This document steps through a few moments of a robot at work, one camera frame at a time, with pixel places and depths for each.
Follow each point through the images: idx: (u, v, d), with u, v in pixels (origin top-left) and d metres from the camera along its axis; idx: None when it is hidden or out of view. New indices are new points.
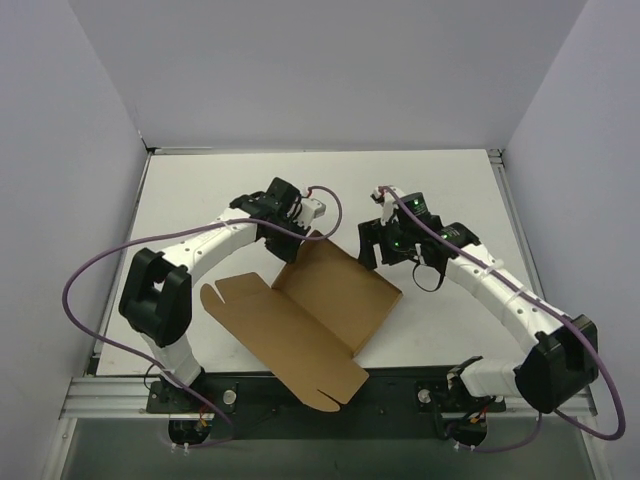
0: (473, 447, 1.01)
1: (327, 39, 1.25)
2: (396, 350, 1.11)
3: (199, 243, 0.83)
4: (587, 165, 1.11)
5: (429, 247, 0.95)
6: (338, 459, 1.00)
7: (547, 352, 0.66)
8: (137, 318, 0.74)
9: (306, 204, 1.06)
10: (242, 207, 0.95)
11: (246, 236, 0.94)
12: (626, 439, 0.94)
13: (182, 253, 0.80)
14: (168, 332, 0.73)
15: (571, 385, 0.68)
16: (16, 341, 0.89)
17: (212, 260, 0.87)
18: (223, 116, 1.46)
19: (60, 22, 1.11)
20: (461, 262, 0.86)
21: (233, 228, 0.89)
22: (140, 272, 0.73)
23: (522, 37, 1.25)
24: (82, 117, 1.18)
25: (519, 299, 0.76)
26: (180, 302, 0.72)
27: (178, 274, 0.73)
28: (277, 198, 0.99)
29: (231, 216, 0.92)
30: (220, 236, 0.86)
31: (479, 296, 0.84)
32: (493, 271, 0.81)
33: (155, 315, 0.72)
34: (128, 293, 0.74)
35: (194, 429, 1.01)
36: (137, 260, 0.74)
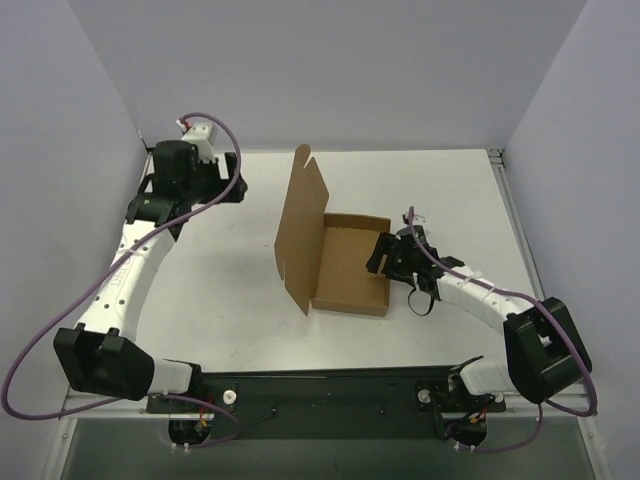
0: (473, 447, 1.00)
1: (327, 39, 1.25)
2: (395, 351, 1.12)
3: (117, 290, 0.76)
4: (586, 166, 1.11)
5: (425, 276, 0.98)
6: (339, 459, 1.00)
7: (519, 327, 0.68)
8: (99, 389, 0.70)
9: (198, 138, 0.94)
10: (143, 215, 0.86)
11: (163, 247, 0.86)
12: (627, 440, 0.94)
13: (103, 314, 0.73)
14: (138, 384, 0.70)
15: (560, 369, 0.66)
16: (18, 341, 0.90)
17: (141, 294, 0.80)
18: (223, 116, 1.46)
19: (60, 22, 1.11)
20: (446, 279, 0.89)
21: (144, 249, 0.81)
22: (72, 354, 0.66)
23: (522, 37, 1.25)
24: (82, 117, 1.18)
25: (492, 294, 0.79)
26: (127, 362, 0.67)
27: (112, 342, 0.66)
28: (171, 176, 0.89)
29: (136, 236, 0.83)
30: (135, 267, 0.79)
31: (467, 306, 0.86)
32: (471, 277, 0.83)
33: (117, 384, 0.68)
34: (75, 375, 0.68)
35: (194, 429, 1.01)
36: (60, 345, 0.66)
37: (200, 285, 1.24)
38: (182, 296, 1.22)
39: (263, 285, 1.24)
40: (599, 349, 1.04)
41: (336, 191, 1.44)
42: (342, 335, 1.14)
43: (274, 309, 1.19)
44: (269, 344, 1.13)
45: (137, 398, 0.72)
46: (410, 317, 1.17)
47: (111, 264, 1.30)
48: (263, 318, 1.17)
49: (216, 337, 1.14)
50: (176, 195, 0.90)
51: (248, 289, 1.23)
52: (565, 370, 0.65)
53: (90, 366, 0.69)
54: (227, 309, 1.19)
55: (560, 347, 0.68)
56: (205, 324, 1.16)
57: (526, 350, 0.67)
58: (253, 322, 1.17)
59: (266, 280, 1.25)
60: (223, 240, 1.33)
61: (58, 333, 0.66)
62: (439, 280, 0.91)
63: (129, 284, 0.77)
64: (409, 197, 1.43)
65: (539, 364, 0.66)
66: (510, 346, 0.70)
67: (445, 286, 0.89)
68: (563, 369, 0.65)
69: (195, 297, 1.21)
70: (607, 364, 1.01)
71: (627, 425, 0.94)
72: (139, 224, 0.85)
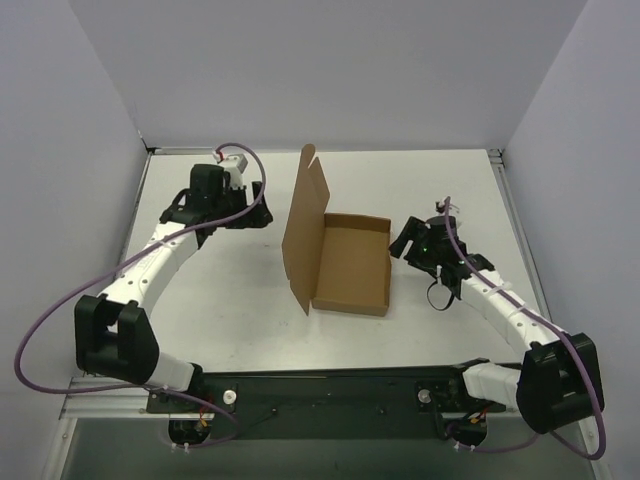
0: (473, 447, 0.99)
1: (327, 39, 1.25)
2: (395, 351, 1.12)
3: (141, 272, 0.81)
4: (587, 165, 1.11)
5: (448, 271, 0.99)
6: (339, 459, 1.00)
7: (541, 361, 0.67)
8: (102, 367, 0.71)
9: (229, 167, 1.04)
10: (174, 219, 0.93)
11: (188, 248, 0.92)
12: (627, 440, 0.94)
13: (125, 289, 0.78)
14: (140, 368, 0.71)
15: (570, 405, 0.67)
16: (18, 341, 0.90)
17: (160, 283, 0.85)
18: (223, 116, 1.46)
19: (60, 21, 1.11)
20: (472, 282, 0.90)
21: (172, 244, 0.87)
22: (89, 320, 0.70)
23: (523, 36, 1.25)
24: (82, 117, 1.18)
25: (519, 314, 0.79)
26: (139, 336, 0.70)
27: (130, 312, 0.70)
28: (204, 192, 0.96)
29: (167, 231, 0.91)
30: (161, 256, 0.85)
31: (489, 315, 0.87)
32: (500, 289, 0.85)
33: (122, 360, 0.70)
34: (83, 346, 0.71)
35: (194, 429, 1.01)
36: (81, 310, 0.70)
37: (200, 284, 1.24)
38: (183, 296, 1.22)
39: (263, 285, 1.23)
40: (598, 349, 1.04)
41: (336, 191, 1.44)
42: (342, 335, 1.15)
43: (275, 309, 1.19)
44: (269, 344, 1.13)
45: (136, 383, 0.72)
46: (410, 317, 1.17)
47: (111, 263, 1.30)
48: (264, 318, 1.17)
49: (217, 337, 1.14)
50: (204, 209, 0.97)
51: (248, 289, 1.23)
52: (574, 408, 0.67)
53: (100, 341, 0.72)
54: (227, 309, 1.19)
55: (576, 383, 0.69)
56: (206, 324, 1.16)
57: (544, 384, 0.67)
58: (254, 322, 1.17)
59: (266, 279, 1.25)
60: (223, 240, 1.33)
61: (80, 298, 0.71)
62: (465, 279, 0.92)
63: (153, 268, 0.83)
64: (409, 196, 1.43)
65: (553, 399, 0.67)
66: (524, 374, 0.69)
67: (469, 288, 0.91)
68: (572, 405, 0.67)
69: (195, 297, 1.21)
70: (607, 365, 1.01)
71: (627, 426, 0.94)
72: (170, 224, 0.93)
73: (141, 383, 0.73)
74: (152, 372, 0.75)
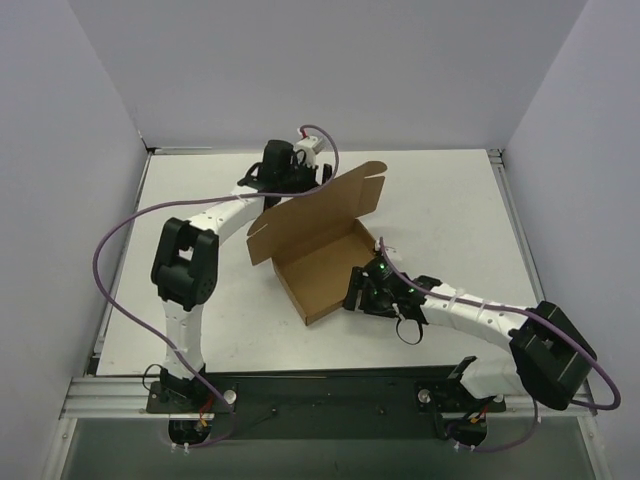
0: (473, 447, 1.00)
1: (327, 39, 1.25)
2: (396, 350, 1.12)
3: (221, 212, 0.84)
4: (587, 165, 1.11)
5: (404, 304, 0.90)
6: (339, 459, 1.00)
7: (519, 344, 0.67)
8: (168, 281, 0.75)
9: (306, 146, 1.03)
10: (248, 185, 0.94)
11: (255, 210, 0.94)
12: (626, 441, 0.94)
13: (205, 221, 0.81)
14: (201, 289, 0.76)
15: (573, 369, 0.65)
16: (19, 339, 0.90)
17: (229, 231, 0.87)
18: (223, 116, 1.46)
19: (60, 22, 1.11)
20: (430, 302, 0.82)
21: (245, 200, 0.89)
22: (172, 237, 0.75)
23: (523, 36, 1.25)
24: (82, 116, 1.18)
25: (484, 311, 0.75)
26: (210, 259, 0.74)
27: (208, 236, 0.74)
28: (274, 167, 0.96)
29: (241, 192, 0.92)
30: (235, 207, 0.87)
31: (460, 326, 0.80)
32: (457, 298, 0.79)
33: (188, 276, 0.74)
34: (161, 258, 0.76)
35: (194, 429, 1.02)
36: (168, 227, 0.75)
37: None
38: None
39: (263, 284, 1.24)
40: (598, 348, 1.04)
41: None
42: (342, 334, 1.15)
43: (275, 309, 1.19)
44: (269, 343, 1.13)
45: (190, 303, 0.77)
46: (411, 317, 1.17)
47: (109, 263, 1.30)
48: (263, 317, 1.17)
49: (216, 337, 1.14)
50: (274, 183, 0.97)
51: (249, 288, 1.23)
52: (577, 370, 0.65)
53: (175, 257, 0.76)
54: (228, 308, 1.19)
55: (563, 347, 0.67)
56: (205, 324, 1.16)
57: (539, 365, 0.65)
58: (254, 322, 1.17)
59: (266, 278, 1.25)
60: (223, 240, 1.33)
61: (172, 217, 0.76)
62: (423, 307, 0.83)
63: (230, 213, 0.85)
64: (409, 196, 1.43)
65: (555, 374, 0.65)
66: (522, 365, 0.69)
67: (427, 310, 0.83)
68: (572, 369, 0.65)
69: None
70: (606, 364, 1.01)
71: (626, 426, 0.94)
72: (246, 188, 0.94)
73: (195, 304, 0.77)
74: (205, 300, 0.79)
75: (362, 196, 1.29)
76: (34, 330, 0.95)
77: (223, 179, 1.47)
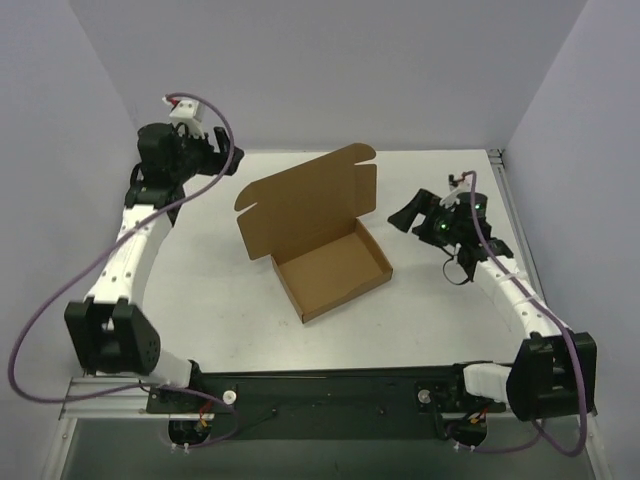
0: (473, 447, 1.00)
1: (327, 39, 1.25)
2: (395, 351, 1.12)
3: (124, 263, 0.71)
4: (587, 165, 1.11)
5: (466, 252, 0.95)
6: (339, 459, 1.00)
7: (535, 350, 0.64)
8: (106, 364, 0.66)
9: (184, 117, 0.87)
10: (140, 201, 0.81)
11: (162, 229, 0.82)
12: (626, 442, 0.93)
13: (110, 287, 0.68)
14: (144, 358, 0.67)
15: (557, 399, 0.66)
16: (19, 340, 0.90)
17: (143, 273, 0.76)
18: (223, 116, 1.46)
19: (60, 22, 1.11)
20: (487, 265, 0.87)
21: (146, 229, 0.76)
22: (83, 324, 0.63)
23: (523, 36, 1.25)
24: (82, 116, 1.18)
25: (526, 304, 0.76)
26: (137, 333, 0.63)
27: (123, 309, 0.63)
28: (159, 164, 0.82)
29: (138, 217, 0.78)
30: (138, 246, 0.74)
31: (497, 300, 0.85)
32: (513, 277, 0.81)
33: (125, 354, 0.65)
34: (83, 349, 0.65)
35: (194, 429, 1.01)
36: (69, 317, 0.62)
37: (200, 284, 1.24)
38: (183, 295, 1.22)
39: (263, 285, 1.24)
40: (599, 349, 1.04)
41: None
42: (342, 334, 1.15)
43: (274, 309, 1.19)
44: (269, 343, 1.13)
45: (142, 374, 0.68)
46: (412, 317, 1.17)
47: None
48: (263, 318, 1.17)
49: (216, 337, 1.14)
50: (168, 181, 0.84)
51: (249, 289, 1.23)
52: (559, 403, 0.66)
53: (99, 338, 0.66)
54: (227, 309, 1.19)
55: (568, 380, 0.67)
56: (205, 324, 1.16)
57: (538, 373, 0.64)
58: (254, 322, 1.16)
59: (265, 279, 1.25)
60: (223, 240, 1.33)
61: (70, 302, 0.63)
62: (479, 265, 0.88)
63: (133, 259, 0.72)
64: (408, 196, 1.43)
65: (542, 389, 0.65)
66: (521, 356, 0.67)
67: (482, 272, 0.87)
68: (555, 400, 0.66)
69: (196, 297, 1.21)
70: (607, 365, 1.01)
71: (626, 427, 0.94)
72: (138, 208, 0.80)
73: (147, 373, 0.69)
74: (155, 357, 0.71)
75: (360, 197, 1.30)
76: (34, 330, 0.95)
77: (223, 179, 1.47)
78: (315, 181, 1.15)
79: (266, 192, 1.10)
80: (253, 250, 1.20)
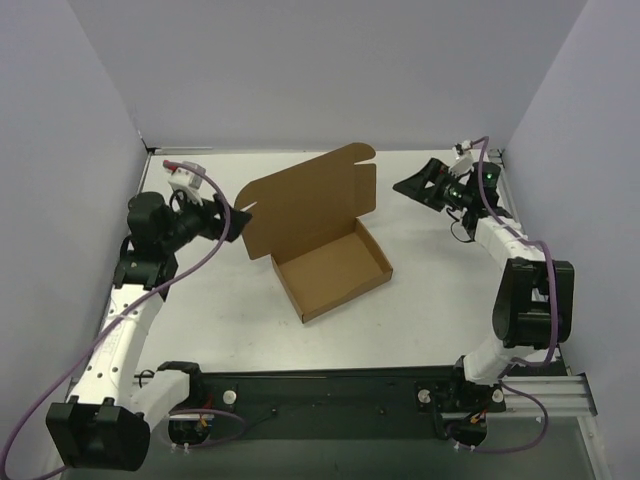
0: (473, 446, 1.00)
1: (326, 39, 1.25)
2: (395, 350, 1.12)
3: (110, 357, 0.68)
4: (587, 165, 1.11)
5: (469, 214, 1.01)
6: (339, 459, 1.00)
7: (518, 266, 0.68)
8: (92, 462, 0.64)
9: (180, 183, 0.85)
10: (129, 278, 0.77)
11: (153, 310, 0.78)
12: (626, 443, 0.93)
13: (96, 386, 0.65)
14: (130, 456, 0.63)
15: (537, 323, 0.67)
16: (19, 340, 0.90)
17: (133, 360, 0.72)
18: (222, 116, 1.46)
19: (59, 22, 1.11)
20: (486, 220, 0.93)
21: (134, 313, 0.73)
22: (65, 428, 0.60)
23: (523, 35, 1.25)
24: (82, 116, 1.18)
25: (516, 242, 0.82)
26: (121, 437, 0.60)
27: (108, 414, 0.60)
28: (151, 237, 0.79)
29: (127, 300, 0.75)
30: (126, 335, 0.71)
31: (492, 249, 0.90)
32: (507, 226, 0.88)
33: (112, 455, 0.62)
34: (67, 450, 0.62)
35: (193, 429, 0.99)
36: (50, 421, 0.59)
37: (201, 285, 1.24)
38: (183, 295, 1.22)
39: (263, 285, 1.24)
40: (599, 349, 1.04)
41: None
42: (342, 334, 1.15)
43: (274, 309, 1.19)
44: (269, 344, 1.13)
45: (131, 470, 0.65)
46: (412, 317, 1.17)
47: (109, 263, 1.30)
48: (263, 318, 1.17)
49: (216, 337, 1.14)
50: (160, 253, 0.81)
51: (249, 289, 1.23)
52: (539, 327, 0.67)
53: (84, 436, 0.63)
54: (227, 309, 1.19)
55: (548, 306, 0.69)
56: (205, 324, 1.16)
57: (516, 288, 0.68)
58: (254, 323, 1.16)
59: (265, 279, 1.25)
60: None
61: (52, 405, 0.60)
62: (481, 219, 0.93)
63: (122, 350, 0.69)
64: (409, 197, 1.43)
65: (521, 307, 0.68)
66: (503, 282, 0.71)
67: (480, 226, 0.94)
68: (536, 321, 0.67)
69: (196, 297, 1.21)
70: (606, 365, 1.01)
71: (625, 427, 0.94)
72: (129, 287, 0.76)
73: (137, 469, 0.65)
74: (146, 450, 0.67)
75: (359, 198, 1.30)
76: (34, 330, 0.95)
77: (223, 179, 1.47)
78: (317, 179, 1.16)
79: (267, 189, 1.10)
80: (253, 249, 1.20)
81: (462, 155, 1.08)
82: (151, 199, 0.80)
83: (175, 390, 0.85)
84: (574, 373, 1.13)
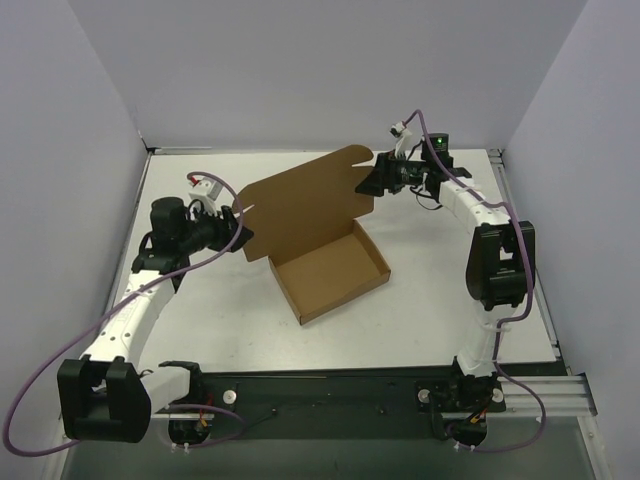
0: (473, 447, 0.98)
1: (327, 39, 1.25)
2: (394, 351, 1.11)
3: (124, 324, 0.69)
4: (587, 164, 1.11)
5: (432, 180, 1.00)
6: (339, 459, 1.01)
7: (484, 233, 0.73)
8: (93, 432, 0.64)
9: (199, 194, 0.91)
10: (146, 266, 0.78)
11: (166, 293, 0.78)
12: (626, 442, 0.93)
13: (108, 348, 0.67)
14: (133, 424, 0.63)
15: (508, 279, 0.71)
16: (20, 338, 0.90)
17: (144, 333, 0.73)
18: (223, 116, 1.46)
19: (59, 22, 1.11)
20: (448, 185, 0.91)
21: (150, 292, 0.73)
22: (74, 385, 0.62)
23: (522, 36, 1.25)
24: (82, 115, 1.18)
25: (480, 206, 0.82)
26: (128, 396, 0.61)
27: (118, 370, 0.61)
28: (170, 232, 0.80)
29: (142, 280, 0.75)
30: (141, 309, 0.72)
31: (457, 212, 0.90)
32: (470, 188, 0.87)
33: (113, 418, 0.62)
34: (71, 412, 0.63)
35: (194, 429, 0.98)
36: (61, 377, 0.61)
37: (201, 284, 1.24)
38: (183, 295, 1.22)
39: (263, 285, 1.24)
40: (598, 348, 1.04)
41: None
42: (342, 333, 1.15)
43: (274, 309, 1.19)
44: (268, 343, 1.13)
45: (132, 441, 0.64)
46: (413, 317, 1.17)
47: (108, 262, 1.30)
48: (263, 318, 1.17)
49: (215, 336, 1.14)
50: (176, 249, 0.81)
51: (249, 288, 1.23)
52: (510, 283, 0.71)
53: (90, 401, 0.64)
54: (228, 309, 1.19)
55: (515, 263, 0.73)
56: (205, 324, 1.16)
57: (484, 254, 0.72)
58: (254, 322, 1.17)
59: (266, 278, 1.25)
60: None
61: (63, 363, 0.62)
62: (443, 183, 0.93)
63: (135, 320, 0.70)
64: (409, 197, 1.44)
65: (491, 270, 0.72)
66: (473, 250, 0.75)
67: (444, 190, 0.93)
68: (507, 279, 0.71)
69: (196, 296, 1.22)
70: (606, 364, 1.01)
71: (626, 426, 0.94)
72: (145, 274, 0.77)
73: (139, 441, 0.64)
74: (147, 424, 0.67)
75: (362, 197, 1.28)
76: (35, 329, 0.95)
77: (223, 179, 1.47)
78: (318, 177, 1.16)
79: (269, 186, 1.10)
80: (252, 250, 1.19)
81: (402, 135, 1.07)
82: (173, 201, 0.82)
83: (175, 384, 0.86)
84: (573, 373, 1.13)
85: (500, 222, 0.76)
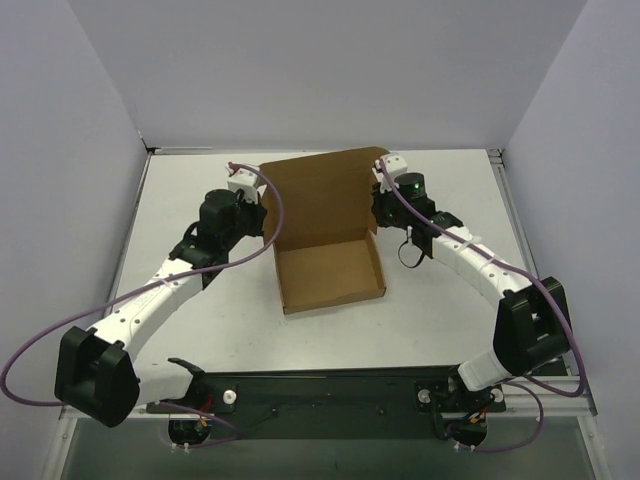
0: (473, 447, 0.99)
1: (327, 38, 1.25)
2: (396, 351, 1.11)
3: (138, 308, 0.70)
4: (586, 163, 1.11)
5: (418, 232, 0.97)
6: (339, 459, 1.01)
7: (515, 306, 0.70)
8: (76, 402, 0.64)
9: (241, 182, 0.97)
10: (183, 256, 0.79)
11: (195, 288, 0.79)
12: (627, 442, 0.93)
13: (115, 328, 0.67)
14: (110, 410, 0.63)
15: (546, 344, 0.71)
16: (20, 339, 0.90)
17: (154, 325, 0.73)
18: (223, 117, 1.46)
19: (58, 21, 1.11)
20: (443, 240, 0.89)
21: (175, 284, 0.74)
22: (72, 354, 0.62)
23: (522, 36, 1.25)
24: (81, 114, 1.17)
25: (490, 266, 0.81)
26: (117, 382, 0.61)
27: (115, 355, 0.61)
28: (215, 229, 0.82)
29: (172, 269, 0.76)
30: (159, 298, 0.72)
31: (461, 270, 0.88)
32: (470, 243, 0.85)
33: (95, 399, 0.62)
34: (62, 377, 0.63)
35: (193, 429, 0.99)
36: (64, 342, 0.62)
37: None
38: None
39: (263, 285, 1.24)
40: (599, 348, 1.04)
41: None
42: (342, 333, 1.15)
43: (275, 309, 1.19)
44: (269, 344, 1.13)
45: (106, 425, 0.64)
46: (411, 315, 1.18)
47: (108, 263, 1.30)
48: (262, 317, 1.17)
49: (217, 337, 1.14)
50: (217, 247, 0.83)
51: (250, 289, 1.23)
52: (549, 346, 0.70)
53: (82, 372, 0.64)
54: (228, 309, 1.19)
55: (546, 325, 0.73)
56: (205, 323, 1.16)
57: (519, 329, 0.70)
58: (255, 322, 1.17)
59: (266, 278, 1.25)
60: None
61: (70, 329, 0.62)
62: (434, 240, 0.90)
63: (150, 308, 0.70)
64: None
65: (526, 342, 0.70)
66: (502, 322, 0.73)
67: (439, 246, 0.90)
68: (544, 346, 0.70)
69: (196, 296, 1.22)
70: (606, 364, 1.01)
71: (626, 427, 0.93)
72: (180, 262, 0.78)
73: (112, 426, 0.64)
74: (126, 413, 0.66)
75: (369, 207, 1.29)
76: (34, 329, 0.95)
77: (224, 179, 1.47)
78: (340, 176, 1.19)
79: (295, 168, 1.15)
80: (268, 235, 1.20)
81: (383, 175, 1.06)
82: (225, 198, 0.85)
83: (174, 382, 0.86)
84: (573, 373, 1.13)
85: (522, 286, 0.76)
